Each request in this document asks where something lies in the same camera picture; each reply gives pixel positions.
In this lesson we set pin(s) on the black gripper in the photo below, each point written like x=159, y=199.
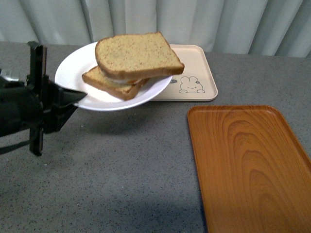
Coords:
x=44, y=116

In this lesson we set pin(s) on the white round plate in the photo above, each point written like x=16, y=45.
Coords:
x=69, y=75

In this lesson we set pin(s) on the brown bread slice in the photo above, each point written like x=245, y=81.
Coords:
x=125, y=91
x=137, y=56

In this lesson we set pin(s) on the fried egg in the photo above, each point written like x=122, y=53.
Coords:
x=127, y=82

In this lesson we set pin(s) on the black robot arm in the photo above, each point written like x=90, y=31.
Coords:
x=15, y=108

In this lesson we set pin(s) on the beige rabbit tray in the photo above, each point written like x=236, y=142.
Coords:
x=196, y=83

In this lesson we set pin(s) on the brown wooden tray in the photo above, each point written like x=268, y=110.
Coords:
x=253, y=173

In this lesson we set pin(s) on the grey-green curtain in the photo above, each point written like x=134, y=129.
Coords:
x=263, y=27

